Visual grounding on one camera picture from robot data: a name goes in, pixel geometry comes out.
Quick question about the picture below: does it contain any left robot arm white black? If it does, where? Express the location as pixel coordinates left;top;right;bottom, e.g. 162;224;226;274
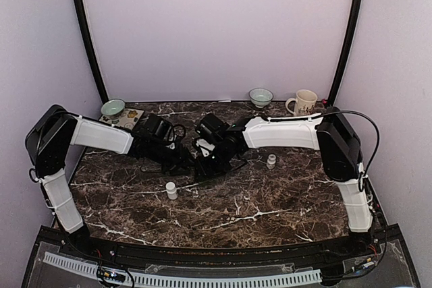
25;105;194;258

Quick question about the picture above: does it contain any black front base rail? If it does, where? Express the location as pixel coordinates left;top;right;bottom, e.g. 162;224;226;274
76;235;355;267

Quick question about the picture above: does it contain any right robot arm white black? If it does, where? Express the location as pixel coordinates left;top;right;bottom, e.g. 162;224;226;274
194;107;373;257

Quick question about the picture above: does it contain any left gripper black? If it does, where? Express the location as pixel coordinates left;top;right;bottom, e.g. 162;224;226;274
148;140;195;177

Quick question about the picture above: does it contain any right black frame post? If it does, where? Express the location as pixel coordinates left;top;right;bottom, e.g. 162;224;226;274
325;0;362;107

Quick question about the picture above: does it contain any cream ceramic mug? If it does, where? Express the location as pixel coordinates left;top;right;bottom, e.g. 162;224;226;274
285;89;318;116

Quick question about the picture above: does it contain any white slotted cable duct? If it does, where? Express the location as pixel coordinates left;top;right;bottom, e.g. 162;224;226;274
43;252;322;288

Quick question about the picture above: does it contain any pale green bowl left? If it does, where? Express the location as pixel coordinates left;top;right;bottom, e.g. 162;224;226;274
101;98;126;119

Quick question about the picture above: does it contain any left black frame post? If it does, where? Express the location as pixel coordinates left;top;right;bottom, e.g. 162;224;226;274
73;0;109;103

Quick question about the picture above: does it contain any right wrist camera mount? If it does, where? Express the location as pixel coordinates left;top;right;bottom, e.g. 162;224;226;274
192;138;215;157

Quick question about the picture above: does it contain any patterned coaster under bowl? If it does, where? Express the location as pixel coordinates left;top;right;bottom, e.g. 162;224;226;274
99;109;145;130

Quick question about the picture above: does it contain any white pill bottle front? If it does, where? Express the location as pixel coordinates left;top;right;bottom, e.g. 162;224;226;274
165;181;178;200

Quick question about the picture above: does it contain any pale green bowl right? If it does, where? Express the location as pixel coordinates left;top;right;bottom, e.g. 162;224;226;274
248;88;273;109

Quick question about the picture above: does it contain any black frame post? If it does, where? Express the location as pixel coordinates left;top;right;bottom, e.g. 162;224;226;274
325;0;362;107
73;0;109;103

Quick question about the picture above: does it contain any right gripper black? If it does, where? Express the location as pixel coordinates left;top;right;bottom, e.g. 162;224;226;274
194;144;238;181

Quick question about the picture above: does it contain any pale green bowl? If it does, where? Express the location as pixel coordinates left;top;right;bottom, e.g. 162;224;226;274
101;98;126;119
248;88;273;109

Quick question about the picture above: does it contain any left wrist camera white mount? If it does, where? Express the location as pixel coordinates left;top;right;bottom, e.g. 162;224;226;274
166;124;187;150

